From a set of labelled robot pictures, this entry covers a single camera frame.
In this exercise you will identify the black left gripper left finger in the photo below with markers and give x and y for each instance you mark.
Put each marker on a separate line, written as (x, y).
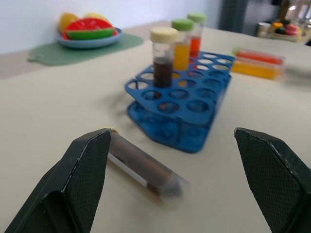
(73, 184)

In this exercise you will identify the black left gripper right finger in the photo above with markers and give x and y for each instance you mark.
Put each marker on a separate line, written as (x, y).
(277, 174)

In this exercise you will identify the brown liquid tube, cream cap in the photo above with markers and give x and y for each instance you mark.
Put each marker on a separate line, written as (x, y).
(145, 167)
(163, 63)

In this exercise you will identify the red liquid tube, green cap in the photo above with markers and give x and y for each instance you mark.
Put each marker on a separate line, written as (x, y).
(195, 41)
(257, 57)

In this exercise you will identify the blue tube rack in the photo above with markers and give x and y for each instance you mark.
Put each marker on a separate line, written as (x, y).
(184, 97)

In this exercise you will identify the yellow liquid tube, green cap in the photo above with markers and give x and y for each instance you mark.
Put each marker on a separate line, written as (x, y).
(182, 48)

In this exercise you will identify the green silicone mat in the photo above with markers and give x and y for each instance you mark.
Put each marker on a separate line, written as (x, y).
(82, 51)

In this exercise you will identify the bowl of toy fruit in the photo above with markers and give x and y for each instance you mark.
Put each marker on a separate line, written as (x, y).
(288, 30)

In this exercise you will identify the blue plate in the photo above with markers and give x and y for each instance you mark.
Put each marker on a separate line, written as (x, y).
(90, 40)

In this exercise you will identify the toy watermelon slice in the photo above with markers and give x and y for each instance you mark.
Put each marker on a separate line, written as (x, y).
(91, 29)

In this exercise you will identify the yellow toy fruit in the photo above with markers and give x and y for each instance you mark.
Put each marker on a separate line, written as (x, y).
(68, 21)
(96, 16)

